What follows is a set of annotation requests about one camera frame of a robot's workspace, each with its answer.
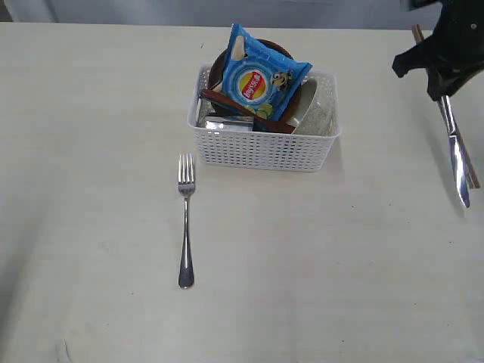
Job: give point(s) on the blue Lay's chips bag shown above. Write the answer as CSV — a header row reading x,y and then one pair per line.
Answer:
x,y
257,77

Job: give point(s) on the speckled white ceramic bowl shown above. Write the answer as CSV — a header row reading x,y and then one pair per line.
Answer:
x,y
315,111

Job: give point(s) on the brown wooden spoon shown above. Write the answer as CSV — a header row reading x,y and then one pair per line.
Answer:
x,y
232,106

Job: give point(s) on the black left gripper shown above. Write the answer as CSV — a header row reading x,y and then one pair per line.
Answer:
x,y
454,52

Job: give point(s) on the wooden chopstick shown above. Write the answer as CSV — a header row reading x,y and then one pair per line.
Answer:
x,y
417,34
471,176

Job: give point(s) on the silver metal fork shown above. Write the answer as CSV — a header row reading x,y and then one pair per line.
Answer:
x,y
186,187

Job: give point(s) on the brown round plate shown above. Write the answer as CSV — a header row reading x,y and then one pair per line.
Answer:
x,y
217,70

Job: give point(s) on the silver table knife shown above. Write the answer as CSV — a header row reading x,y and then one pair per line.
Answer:
x,y
457,158

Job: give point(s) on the white perforated plastic basket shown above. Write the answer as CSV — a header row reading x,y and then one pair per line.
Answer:
x,y
262,150

